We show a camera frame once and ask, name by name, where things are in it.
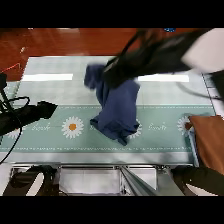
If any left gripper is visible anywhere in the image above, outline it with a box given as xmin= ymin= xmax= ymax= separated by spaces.
xmin=35 ymin=100 xmax=59 ymax=120

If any blue T-shirt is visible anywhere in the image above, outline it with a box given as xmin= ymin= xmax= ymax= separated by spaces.
xmin=83 ymin=63 xmax=141 ymax=147

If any brown garment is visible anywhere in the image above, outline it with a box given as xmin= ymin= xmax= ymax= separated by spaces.
xmin=185 ymin=114 xmax=224 ymax=176

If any black cable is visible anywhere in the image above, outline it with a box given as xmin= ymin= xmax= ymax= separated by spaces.
xmin=0 ymin=95 xmax=31 ymax=165

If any silver frame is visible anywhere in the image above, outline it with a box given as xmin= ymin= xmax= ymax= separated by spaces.
xmin=9 ymin=162 xmax=188 ymax=197

